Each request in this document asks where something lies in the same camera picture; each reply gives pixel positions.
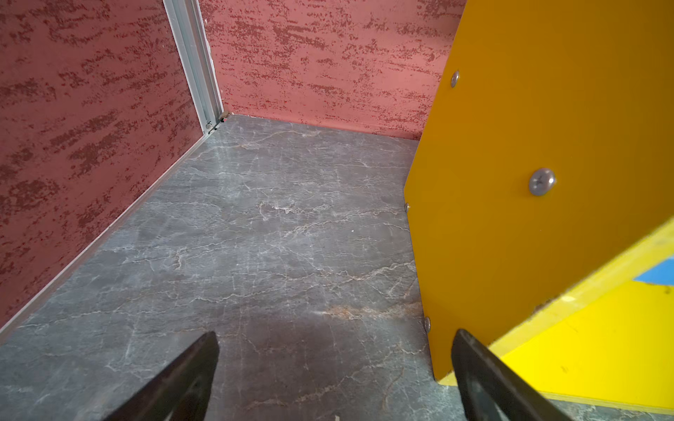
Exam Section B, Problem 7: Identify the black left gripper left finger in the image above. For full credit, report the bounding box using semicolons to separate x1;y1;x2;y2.
106;332;219;420

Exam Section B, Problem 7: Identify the yellow wooden two-tier shelf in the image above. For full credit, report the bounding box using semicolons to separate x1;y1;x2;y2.
405;1;673;415

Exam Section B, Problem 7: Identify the left aluminium corner post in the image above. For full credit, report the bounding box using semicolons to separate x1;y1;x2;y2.
163;0;227;134

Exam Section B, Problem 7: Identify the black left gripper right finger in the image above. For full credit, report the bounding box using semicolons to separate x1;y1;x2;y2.
451;329;569;420

